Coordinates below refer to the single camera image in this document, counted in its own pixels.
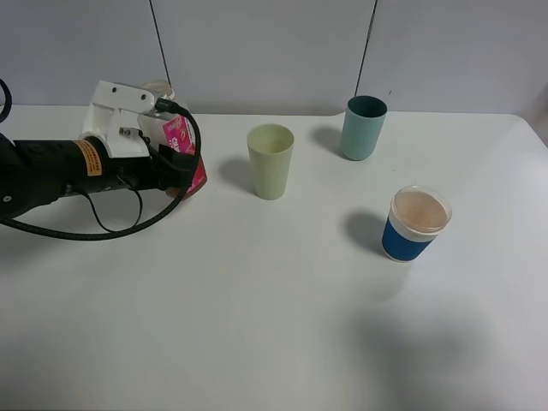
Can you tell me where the pale yellow plastic cup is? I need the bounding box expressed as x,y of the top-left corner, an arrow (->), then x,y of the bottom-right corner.
247,123 -> 295,200

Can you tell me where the teal green plastic cup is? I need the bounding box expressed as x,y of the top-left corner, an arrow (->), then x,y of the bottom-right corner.
340,96 -> 388,161

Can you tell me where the black braided camera cable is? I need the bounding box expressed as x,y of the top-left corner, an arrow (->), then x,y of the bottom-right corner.
0,97 -> 202,241

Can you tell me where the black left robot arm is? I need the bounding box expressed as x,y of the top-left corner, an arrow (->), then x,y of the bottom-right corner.
1,80 -> 201,221

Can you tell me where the clear bottle with pink label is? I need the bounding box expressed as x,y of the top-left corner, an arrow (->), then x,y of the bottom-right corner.
140,80 -> 210,198

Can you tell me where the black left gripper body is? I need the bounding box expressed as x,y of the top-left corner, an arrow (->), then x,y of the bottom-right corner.
113,144 -> 201,195

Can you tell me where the white cup with blue sleeve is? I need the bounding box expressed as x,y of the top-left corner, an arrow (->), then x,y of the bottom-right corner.
381,185 -> 452,263

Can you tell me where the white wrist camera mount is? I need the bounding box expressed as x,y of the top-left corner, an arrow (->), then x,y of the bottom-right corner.
80,80 -> 159,158

